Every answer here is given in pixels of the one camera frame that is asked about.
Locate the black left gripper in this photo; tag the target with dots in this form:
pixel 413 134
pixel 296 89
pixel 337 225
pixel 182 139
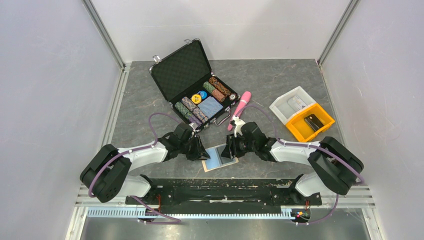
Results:
pixel 200 152

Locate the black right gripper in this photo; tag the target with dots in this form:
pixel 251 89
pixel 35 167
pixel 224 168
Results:
pixel 231 142

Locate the beige leather card holder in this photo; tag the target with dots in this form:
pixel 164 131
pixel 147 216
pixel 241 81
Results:
pixel 215 160

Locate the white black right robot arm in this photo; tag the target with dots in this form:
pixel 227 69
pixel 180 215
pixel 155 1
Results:
pixel 335 168

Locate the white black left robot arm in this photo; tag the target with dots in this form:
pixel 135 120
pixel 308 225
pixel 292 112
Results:
pixel 107 174

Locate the blue playing card deck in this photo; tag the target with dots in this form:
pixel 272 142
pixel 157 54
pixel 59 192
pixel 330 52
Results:
pixel 209 108

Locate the white card in white bin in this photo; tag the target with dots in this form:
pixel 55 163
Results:
pixel 296 103

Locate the black card in yellow bin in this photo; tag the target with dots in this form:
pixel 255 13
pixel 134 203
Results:
pixel 313 122

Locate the green purple chip stack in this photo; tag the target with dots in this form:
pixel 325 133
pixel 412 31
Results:
pixel 187 113

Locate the blue orange chip stack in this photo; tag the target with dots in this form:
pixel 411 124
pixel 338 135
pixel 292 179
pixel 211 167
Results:
pixel 195 109

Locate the loose black white chips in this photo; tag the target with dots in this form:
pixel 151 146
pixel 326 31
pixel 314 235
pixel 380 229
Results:
pixel 233 96

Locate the pink cylindrical device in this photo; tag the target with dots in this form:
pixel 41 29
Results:
pixel 244 100

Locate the blue dealer button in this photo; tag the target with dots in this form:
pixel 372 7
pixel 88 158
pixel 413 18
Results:
pixel 203 94

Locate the green red chip stack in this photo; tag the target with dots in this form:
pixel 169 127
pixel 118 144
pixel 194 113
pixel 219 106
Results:
pixel 214 91

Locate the orange black chip stack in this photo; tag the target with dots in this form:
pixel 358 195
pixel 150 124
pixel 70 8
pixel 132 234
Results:
pixel 219 86

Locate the white plastic bin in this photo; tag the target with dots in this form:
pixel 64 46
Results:
pixel 286 106

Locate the black poker chip case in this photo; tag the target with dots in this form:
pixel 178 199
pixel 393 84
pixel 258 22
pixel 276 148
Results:
pixel 182 74

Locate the yellow plastic bin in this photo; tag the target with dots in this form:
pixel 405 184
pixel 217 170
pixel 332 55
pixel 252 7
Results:
pixel 301 131

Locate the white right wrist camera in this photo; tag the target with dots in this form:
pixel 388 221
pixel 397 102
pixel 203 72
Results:
pixel 237 124

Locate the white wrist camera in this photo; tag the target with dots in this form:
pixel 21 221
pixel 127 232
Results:
pixel 237 124
pixel 194 127

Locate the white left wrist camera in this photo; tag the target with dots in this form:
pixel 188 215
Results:
pixel 194 127

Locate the white slotted cable duct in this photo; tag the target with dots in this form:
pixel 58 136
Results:
pixel 142 213

